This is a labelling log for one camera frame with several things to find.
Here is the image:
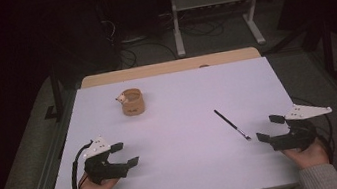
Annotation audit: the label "person's right hand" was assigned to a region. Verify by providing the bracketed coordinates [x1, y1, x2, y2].
[281, 136, 332, 172]

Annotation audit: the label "brown round cup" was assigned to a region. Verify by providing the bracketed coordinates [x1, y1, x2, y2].
[114, 86, 147, 119]

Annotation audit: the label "black metal stand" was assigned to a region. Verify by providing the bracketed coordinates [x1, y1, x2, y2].
[318, 18, 337, 80]
[36, 65, 67, 122]

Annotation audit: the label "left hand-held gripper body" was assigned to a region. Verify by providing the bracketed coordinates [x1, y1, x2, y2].
[79, 132, 133, 188]

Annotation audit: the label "black makeup brush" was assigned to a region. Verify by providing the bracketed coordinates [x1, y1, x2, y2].
[213, 104, 252, 147]

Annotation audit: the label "wooden table edge strip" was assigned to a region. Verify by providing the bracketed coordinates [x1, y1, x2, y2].
[78, 45, 263, 90]

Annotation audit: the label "black floor cables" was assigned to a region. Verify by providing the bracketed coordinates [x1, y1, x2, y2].
[99, 2, 229, 71]

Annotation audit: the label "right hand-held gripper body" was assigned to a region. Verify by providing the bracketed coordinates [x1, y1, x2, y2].
[264, 99, 337, 157]

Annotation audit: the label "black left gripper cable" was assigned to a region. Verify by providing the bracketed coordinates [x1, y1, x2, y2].
[66, 139, 101, 189]

